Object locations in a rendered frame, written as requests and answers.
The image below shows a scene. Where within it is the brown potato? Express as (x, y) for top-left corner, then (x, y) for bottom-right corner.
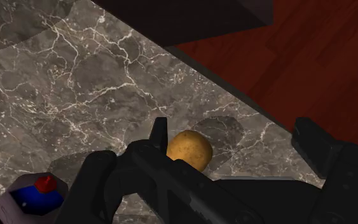
(166, 130), (214, 172)

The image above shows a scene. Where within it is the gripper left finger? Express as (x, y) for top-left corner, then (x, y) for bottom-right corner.
(54, 116), (264, 224)

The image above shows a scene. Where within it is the grey bottle blue red top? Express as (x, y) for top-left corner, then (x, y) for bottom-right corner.
(0, 172), (70, 224)

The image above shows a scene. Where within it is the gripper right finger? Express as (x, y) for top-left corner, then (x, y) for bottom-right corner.
(291, 116), (358, 224)

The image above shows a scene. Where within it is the dark robot stand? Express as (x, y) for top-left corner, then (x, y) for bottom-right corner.
(91, 0), (274, 48)

